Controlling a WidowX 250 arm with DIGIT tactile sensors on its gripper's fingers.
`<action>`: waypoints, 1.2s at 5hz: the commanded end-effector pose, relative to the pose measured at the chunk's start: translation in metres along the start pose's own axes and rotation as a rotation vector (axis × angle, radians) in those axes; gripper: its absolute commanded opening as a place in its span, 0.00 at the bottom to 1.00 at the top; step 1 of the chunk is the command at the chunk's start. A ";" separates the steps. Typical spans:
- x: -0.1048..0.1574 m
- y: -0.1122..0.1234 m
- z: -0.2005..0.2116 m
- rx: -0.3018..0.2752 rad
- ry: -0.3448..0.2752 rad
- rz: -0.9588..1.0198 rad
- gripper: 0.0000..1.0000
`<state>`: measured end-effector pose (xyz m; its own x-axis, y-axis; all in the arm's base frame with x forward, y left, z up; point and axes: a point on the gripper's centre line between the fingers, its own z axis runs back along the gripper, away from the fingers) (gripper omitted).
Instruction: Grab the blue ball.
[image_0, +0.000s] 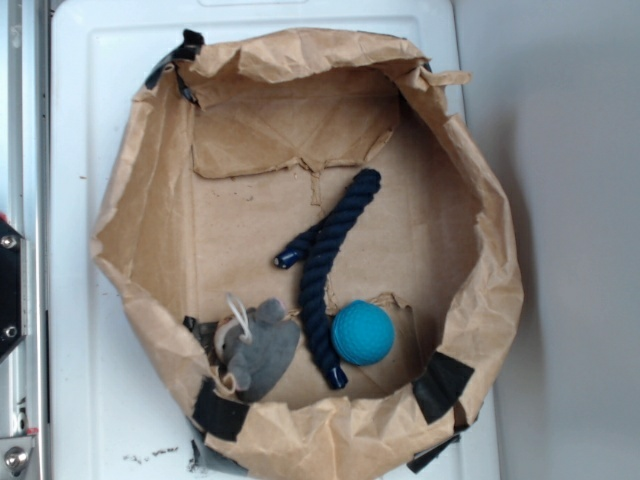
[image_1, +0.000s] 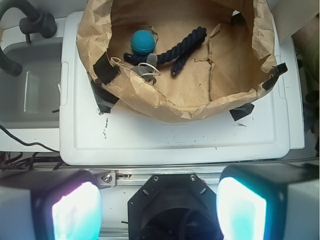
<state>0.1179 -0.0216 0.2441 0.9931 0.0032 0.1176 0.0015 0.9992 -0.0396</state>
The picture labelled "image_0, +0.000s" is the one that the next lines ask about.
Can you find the blue dimpled ball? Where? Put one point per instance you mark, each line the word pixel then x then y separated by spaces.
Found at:
pixel 362 333

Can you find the grey plush mouse toy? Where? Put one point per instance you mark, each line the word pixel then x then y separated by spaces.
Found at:
pixel 256 346

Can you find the dark blue rope toy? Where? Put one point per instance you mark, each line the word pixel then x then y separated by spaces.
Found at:
pixel 317 248

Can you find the black metal bracket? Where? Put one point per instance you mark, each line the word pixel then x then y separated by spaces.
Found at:
pixel 10 289

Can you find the metal frame rail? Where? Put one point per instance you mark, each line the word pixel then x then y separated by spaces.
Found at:
pixel 25 431

